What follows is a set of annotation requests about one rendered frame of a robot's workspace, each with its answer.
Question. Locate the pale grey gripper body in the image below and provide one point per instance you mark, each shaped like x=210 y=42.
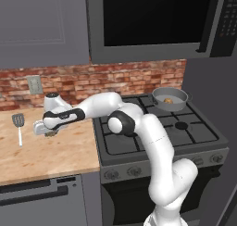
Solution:
x=40 y=128

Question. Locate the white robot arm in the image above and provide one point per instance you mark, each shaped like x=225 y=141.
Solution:
x=155 y=137

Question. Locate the grey slotted spatula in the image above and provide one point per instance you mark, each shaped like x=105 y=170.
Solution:
x=18 y=120

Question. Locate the yellow-brown onion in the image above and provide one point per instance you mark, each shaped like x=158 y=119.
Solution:
x=168 y=101

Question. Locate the grey cooking pot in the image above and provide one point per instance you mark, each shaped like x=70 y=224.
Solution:
x=172 y=105

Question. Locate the grey dishwasher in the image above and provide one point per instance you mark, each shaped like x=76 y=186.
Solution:
x=40 y=205

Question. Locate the grey stove knob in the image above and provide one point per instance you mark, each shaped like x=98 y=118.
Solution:
x=111 y=174
x=197 y=160
x=216 y=157
x=134 y=171

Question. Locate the black oven door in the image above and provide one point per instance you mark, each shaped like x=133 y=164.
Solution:
x=126 y=205

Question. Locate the dark grey gas stove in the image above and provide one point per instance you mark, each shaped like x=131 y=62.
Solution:
x=185 y=134

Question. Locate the dark grey microwave oven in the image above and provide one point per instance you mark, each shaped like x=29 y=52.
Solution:
x=154 y=19

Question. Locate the black glass microwave door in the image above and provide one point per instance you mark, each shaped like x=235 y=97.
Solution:
x=154 y=16

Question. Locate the tall dark grey cabinet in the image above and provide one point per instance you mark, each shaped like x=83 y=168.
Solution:
x=213 y=97

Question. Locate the grey wall socket plate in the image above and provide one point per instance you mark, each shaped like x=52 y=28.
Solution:
x=34 y=84

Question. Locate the grey wall cupboard door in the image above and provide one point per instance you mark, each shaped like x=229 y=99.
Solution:
x=40 y=26

